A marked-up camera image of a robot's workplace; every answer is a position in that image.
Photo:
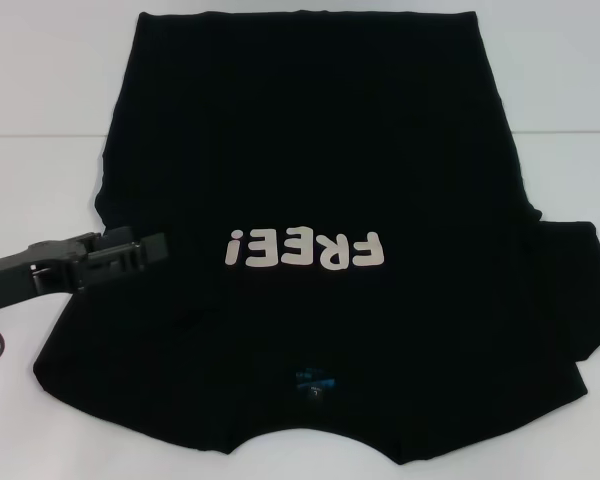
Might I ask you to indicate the black shirt with FREE print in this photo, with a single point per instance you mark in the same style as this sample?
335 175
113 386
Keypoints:
300 150

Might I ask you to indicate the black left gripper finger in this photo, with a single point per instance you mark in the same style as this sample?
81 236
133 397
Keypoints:
116 238
125 260

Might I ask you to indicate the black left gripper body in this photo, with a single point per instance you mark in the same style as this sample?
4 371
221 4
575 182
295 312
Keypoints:
25 275

